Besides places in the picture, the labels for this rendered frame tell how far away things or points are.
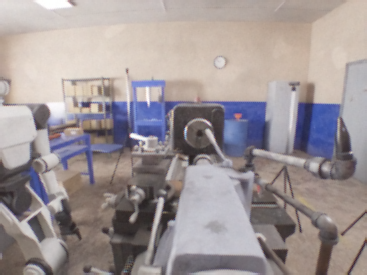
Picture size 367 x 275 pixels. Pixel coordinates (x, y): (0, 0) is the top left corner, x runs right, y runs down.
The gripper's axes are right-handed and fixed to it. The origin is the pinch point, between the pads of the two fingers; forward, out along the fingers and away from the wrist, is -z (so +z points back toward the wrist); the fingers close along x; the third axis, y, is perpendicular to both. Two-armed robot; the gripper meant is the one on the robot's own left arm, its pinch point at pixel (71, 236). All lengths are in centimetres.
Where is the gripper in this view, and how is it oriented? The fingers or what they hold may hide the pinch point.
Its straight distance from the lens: 139.8
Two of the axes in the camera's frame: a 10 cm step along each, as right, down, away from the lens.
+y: 0.6, -2.0, 9.8
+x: 9.8, -1.8, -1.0
